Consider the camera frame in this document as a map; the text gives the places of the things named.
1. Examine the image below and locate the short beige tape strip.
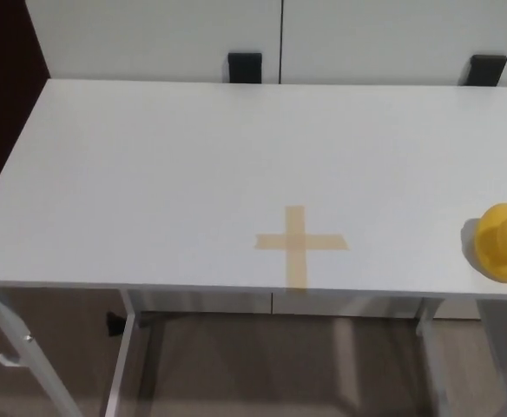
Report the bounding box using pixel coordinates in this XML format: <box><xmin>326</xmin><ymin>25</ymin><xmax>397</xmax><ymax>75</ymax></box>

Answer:
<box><xmin>254</xmin><ymin>232</ymin><xmax>351</xmax><ymax>253</ymax></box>

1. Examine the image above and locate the black rectangular bracket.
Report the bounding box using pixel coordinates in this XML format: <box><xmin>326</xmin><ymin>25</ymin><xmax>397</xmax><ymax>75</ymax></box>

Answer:
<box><xmin>466</xmin><ymin>54</ymin><xmax>507</xmax><ymax>89</ymax></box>
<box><xmin>226</xmin><ymin>52</ymin><xmax>264</xmax><ymax>85</ymax></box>

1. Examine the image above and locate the small black floor object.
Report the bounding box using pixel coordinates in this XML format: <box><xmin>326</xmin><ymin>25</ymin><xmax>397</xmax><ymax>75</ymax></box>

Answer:
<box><xmin>104</xmin><ymin>309</ymin><xmax>127</xmax><ymax>338</ymax></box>

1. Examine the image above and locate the yellow rubber duck toy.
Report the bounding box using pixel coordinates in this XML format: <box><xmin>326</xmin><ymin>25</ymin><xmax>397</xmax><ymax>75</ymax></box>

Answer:
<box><xmin>473</xmin><ymin>202</ymin><xmax>507</xmax><ymax>285</ymax></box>

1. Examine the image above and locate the white desk leg with hook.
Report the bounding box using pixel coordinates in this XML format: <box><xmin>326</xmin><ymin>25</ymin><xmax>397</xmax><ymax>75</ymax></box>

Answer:
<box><xmin>0</xmin><ymin>286</ymin><xmax>83</xmax><ymax>417</ymax></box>

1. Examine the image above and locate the long beige tape strip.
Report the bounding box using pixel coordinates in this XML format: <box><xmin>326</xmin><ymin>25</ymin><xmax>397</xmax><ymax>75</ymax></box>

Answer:
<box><xmin>284</xmin><ymin>205</ymin><xmax>311</xmax><ymax>292</ymax></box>

